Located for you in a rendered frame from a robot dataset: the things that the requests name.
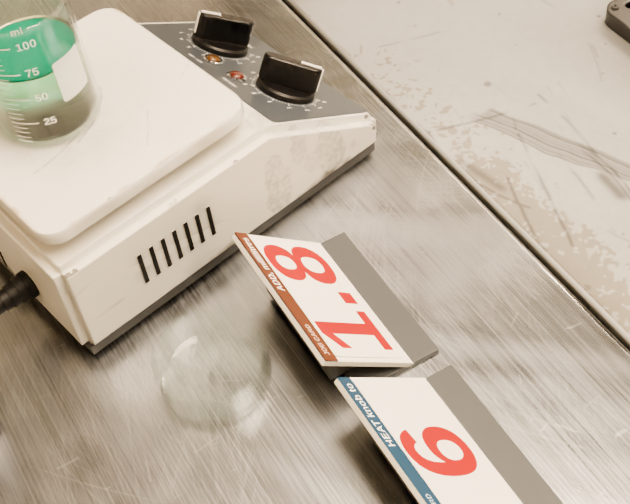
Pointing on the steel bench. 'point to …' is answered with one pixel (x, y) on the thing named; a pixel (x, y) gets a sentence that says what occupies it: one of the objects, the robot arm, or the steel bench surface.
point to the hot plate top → (109, 133)
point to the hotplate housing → (173, 223)
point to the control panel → (179, 36)
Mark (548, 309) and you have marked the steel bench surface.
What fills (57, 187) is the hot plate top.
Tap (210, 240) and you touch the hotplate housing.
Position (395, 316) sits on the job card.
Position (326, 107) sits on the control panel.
